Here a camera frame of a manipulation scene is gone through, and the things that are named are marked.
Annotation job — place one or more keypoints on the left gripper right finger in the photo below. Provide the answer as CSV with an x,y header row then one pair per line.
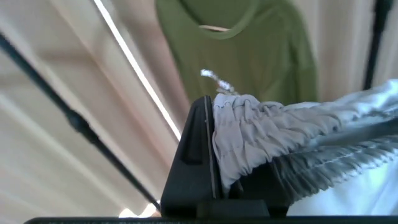
x,y
264,186

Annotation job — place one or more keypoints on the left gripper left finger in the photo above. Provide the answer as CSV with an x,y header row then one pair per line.
x,y
192,180

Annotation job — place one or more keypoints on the pale grey garment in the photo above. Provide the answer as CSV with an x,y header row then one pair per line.
x,y
248,133

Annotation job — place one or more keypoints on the green sleeveless shirt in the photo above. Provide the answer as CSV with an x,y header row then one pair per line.
x,y
258,62

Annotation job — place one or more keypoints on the pink clothes hanger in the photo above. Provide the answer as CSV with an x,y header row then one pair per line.
x,y
214,28

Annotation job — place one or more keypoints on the black clothes rack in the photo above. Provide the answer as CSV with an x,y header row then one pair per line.
x,y
77,123

